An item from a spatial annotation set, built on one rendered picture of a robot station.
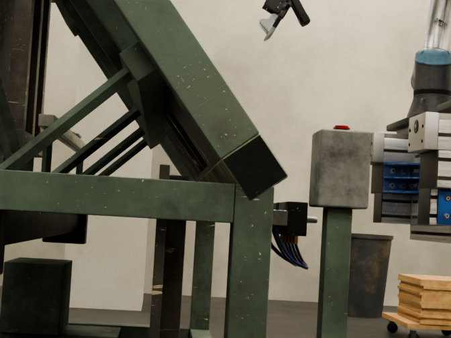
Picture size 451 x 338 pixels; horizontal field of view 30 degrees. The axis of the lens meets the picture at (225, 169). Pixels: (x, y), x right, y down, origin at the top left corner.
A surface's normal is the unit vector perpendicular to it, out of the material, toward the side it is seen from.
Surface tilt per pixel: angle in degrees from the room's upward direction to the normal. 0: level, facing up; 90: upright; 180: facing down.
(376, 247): 94
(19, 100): 90
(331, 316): 90
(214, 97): 90
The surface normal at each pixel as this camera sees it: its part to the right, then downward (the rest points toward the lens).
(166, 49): 0.07, -0.05
